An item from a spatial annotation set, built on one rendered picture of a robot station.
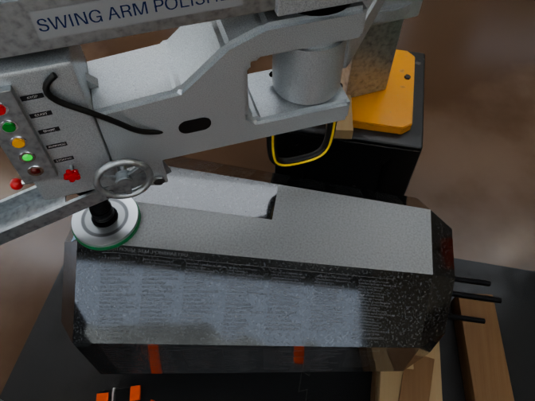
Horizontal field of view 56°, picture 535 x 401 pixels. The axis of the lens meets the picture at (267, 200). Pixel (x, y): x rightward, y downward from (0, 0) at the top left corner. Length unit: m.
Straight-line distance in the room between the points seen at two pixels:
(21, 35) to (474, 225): 2.37
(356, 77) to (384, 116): 0.20
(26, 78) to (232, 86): 0.45
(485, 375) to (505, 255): 0.72
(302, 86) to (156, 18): 0.44
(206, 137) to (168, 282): 0.54
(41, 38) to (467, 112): 2.77
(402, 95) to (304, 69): 0.99
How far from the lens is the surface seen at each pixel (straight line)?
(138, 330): 1.76
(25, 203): 1.71
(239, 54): 1.19
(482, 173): 3.13
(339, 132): 1.99
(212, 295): 1.65
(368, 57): 2.07
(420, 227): 1.72
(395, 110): 2.17
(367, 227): 1.68
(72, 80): 1.16
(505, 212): 3.01
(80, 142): 1.29
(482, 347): 2.44
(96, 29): 1.09
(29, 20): 1.08
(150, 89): 1.25
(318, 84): 1.34
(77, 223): 1.73
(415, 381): 2.16
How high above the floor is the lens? 2.26
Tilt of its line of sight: 55 degrees down
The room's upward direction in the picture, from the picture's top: straight up
